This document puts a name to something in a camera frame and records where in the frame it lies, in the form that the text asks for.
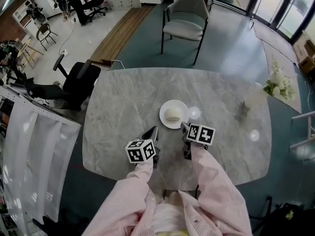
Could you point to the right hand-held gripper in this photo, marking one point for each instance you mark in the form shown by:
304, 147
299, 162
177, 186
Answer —
200, 134

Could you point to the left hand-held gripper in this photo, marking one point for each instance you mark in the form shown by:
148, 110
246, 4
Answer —
140, 152

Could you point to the white plate of food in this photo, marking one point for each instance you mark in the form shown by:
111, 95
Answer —
173, 120

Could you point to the white steamed bun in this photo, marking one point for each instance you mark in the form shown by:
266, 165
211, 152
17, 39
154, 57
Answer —
173, 114

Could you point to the person's left forearm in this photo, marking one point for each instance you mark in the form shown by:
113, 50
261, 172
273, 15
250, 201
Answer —
133, 181

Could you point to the person's right forearm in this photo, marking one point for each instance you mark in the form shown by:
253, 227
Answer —
214, 176

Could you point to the grey marble table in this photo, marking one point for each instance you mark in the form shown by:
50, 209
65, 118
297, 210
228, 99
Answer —
128, 102

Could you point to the person's pink striped shirt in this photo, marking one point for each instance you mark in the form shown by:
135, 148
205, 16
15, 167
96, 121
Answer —
172, 215

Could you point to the black office chair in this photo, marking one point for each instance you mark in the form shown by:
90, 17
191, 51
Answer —
78, 82

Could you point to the grey-green upholstered armchair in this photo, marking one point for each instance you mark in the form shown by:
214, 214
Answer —
183, 28

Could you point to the white flower bouquet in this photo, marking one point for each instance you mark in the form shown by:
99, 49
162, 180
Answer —
279, 82

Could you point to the white power strip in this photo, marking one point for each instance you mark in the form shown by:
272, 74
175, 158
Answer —
64, 52

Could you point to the white metal rack with plastic cover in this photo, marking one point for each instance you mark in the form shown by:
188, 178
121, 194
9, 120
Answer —
32, 136

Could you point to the cardboard box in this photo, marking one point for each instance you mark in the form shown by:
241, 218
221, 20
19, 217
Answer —
305, 53

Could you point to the black bag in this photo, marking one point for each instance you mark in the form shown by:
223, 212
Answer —
291, 220

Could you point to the black swivel chair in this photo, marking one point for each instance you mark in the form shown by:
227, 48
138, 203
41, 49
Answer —
94, 2

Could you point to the black round-back chair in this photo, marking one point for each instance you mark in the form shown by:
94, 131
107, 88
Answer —
45, 34

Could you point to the round wooden side table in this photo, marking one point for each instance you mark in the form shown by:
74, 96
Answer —
27, 49

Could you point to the white shelf unit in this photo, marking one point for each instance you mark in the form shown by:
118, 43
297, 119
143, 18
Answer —
23, 11

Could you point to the white metal frame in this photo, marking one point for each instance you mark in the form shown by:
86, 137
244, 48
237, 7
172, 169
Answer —
304, 129

